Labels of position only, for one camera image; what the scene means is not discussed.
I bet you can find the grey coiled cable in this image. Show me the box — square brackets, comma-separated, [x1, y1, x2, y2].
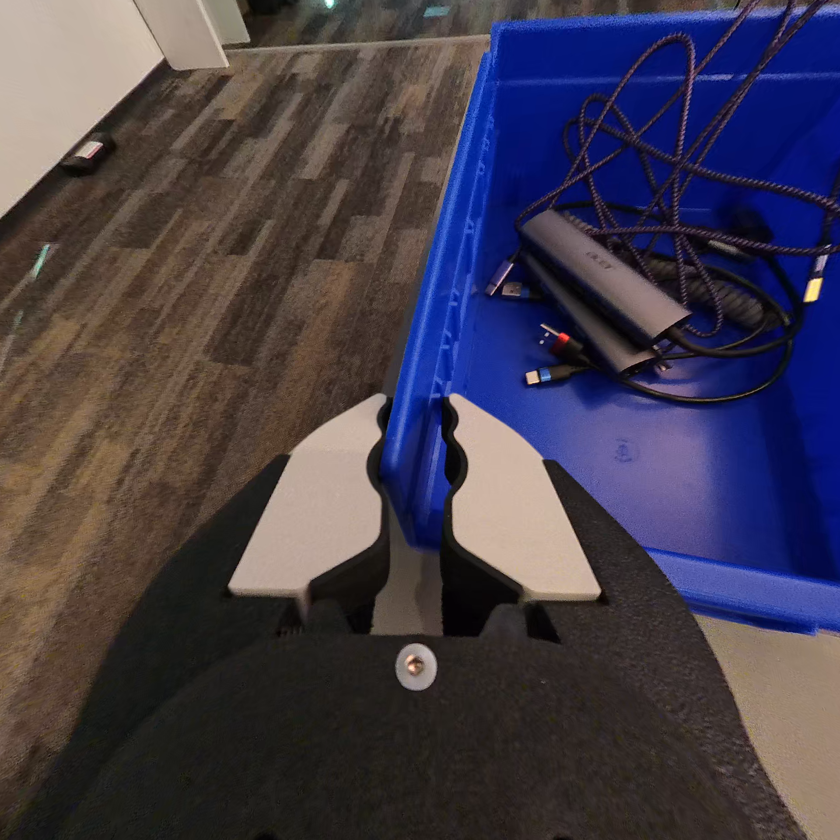
[646, 252, 796, 336]

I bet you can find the grey usb hub with cable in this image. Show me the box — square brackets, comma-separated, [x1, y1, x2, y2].
[518, 210, 798, 358]
[521, 252, 798, 403]

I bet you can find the blue plastic storage bin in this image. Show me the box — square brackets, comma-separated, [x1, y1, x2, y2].
[381, 16, 840, 636]

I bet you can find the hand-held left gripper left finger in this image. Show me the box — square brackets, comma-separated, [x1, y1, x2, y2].
[228, 394, 392, 599]

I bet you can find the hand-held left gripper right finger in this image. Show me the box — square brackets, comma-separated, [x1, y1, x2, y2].
[441, 394, 602, 603]

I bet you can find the black cable with blue plug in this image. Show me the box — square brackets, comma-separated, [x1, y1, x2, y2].
[524, 365, 595, 389]

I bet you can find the small black red device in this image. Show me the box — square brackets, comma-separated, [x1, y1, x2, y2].
[60, 131, 118, 177]

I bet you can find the black cable with red plug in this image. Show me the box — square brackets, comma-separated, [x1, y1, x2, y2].
[539, 322, 592, 363]

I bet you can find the purple braided usb cable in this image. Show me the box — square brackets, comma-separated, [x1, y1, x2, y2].
[486, 0, 840, 336]

